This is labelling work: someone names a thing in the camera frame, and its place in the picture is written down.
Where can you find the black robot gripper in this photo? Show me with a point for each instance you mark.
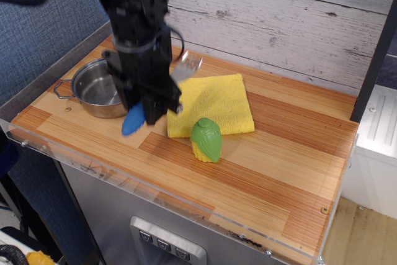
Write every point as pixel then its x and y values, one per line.
pixel 140 68

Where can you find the blue handled metal fork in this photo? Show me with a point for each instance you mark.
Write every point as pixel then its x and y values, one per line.
pixel 187 67

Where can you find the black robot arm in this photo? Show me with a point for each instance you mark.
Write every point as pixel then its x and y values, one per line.
pixel 136 14

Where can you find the stainless steel pot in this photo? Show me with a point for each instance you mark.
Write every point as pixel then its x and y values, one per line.
pixel 95 90

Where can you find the green yellow toy corn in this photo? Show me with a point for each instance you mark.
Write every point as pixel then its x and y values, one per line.
pixel 206 140

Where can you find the yellow folded cloth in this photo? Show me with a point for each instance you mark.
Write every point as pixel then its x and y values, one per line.
pixel 222 99

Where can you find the stainless steel cabinet front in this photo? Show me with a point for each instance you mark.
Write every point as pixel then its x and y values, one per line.
pixel 108 210

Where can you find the clear acrylic table guard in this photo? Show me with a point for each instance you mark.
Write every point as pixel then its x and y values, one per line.
pixel 272 193

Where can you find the silver button control panel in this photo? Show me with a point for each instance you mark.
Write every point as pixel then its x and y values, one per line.
pixel 155 245

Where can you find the yellow object bottom left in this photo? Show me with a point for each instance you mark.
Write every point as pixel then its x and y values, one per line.
pixel 39 258

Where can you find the white ribbed side cabinet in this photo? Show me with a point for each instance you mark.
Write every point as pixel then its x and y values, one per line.
pixel 370 178

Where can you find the black right frame post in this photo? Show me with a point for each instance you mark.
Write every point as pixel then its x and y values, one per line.
pixel 374 69

